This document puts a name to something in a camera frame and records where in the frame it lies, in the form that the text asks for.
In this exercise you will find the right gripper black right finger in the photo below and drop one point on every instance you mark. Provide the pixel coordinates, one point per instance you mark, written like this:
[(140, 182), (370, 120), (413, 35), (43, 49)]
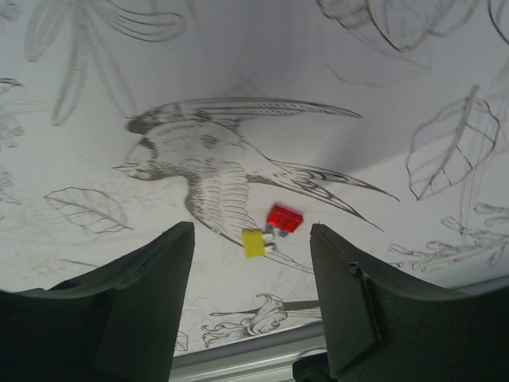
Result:
[(382, 324)]

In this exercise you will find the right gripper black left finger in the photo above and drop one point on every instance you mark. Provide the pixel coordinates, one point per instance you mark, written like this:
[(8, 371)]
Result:
[(118, 322)]

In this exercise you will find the red fuse from pair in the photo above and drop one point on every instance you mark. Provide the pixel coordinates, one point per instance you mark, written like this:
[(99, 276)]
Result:
[(284, 219)]

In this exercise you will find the yellow and red fuse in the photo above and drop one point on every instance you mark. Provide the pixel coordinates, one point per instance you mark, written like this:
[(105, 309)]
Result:
[(257, 242)]

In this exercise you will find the floral patterned mat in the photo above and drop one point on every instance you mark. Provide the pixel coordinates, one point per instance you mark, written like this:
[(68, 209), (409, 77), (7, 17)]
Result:
[(385, 120)]

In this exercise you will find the aluminium rail frame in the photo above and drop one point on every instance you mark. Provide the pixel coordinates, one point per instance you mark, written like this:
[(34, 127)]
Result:
[(265, 358)]

